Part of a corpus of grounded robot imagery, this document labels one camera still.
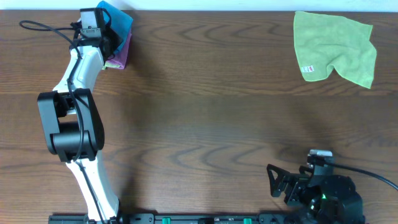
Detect blue microfiber cloth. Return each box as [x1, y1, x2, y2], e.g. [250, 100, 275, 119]
[97, 1, 133, 54]

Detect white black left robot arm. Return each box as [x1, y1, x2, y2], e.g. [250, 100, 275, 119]
[37, 27, 124, 223]

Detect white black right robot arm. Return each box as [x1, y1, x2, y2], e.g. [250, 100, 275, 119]
[267, 164, 366, 224]

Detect folded purple cloth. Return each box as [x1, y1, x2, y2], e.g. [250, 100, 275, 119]
[106, 32, 132, 70]

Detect folded green cloth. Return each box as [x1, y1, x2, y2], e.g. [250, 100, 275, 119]
[102, 62, 119, 70]

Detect green microfiber cloth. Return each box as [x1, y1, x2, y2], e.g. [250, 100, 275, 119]
[293, 11, 377, 89]

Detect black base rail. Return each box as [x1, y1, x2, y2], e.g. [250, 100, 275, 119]
[47, 212, 301, 224]

